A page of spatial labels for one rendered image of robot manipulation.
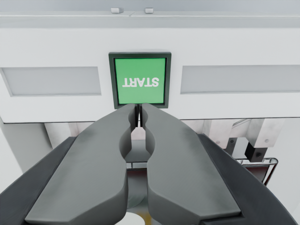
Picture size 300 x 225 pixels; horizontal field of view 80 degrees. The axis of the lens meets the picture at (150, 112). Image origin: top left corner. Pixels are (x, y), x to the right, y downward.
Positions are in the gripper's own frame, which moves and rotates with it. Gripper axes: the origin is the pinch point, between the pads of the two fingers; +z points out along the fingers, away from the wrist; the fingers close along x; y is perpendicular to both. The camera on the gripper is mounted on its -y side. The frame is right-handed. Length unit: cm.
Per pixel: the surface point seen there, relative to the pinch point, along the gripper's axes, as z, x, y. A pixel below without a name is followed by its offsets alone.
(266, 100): 6.3, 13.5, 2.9
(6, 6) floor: 102, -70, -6
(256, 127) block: 12.5, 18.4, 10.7
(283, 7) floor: 102, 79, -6
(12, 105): 6.3, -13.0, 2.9
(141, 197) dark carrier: 12.4, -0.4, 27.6
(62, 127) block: 11.5, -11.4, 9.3
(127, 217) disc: 12.3, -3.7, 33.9
